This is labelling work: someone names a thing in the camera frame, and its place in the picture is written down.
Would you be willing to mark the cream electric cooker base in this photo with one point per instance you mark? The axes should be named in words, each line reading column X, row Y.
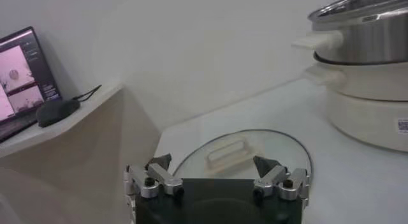
column 366, row 116

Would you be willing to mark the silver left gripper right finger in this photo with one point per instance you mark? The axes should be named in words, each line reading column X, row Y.
column 271, row 177

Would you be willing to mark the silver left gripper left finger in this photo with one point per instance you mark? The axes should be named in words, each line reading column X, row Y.
column 159, row 177

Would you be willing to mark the white side table with mouse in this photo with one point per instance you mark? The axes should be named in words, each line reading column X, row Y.
column 32, row 136

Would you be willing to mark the stainless steel steamer basket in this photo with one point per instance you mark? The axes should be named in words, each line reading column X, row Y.
column 366, row 43

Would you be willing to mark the black computer mouse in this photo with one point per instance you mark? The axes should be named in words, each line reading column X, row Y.
column 55, row 112

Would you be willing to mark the black laptop with grey keyboard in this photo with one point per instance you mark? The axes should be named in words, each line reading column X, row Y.
column 19, row 78

